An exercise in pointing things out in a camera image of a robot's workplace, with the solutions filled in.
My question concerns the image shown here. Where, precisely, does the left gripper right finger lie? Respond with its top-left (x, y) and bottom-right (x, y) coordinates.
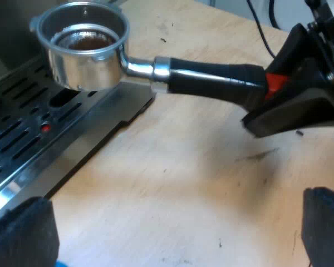
top-left (300, 186), bottom-right (334, 267)

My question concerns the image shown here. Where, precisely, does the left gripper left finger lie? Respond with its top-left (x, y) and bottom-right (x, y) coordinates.
top-left (0, 196), bottom-right (60, 267)

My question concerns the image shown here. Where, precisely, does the filter holder with red-ended handle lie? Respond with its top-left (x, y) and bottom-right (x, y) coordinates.
top-left (30, 1), bottom-right (291, 101)

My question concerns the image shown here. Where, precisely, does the steel espresso machine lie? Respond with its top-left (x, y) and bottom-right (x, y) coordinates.
top-left (0, 0), bottom-right (157, 222)

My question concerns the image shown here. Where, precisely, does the black cable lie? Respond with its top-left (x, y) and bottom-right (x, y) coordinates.
top-left (268, 0), bottom-right (281, 29)
top-left (246, 0), bottom-right (277, 58)

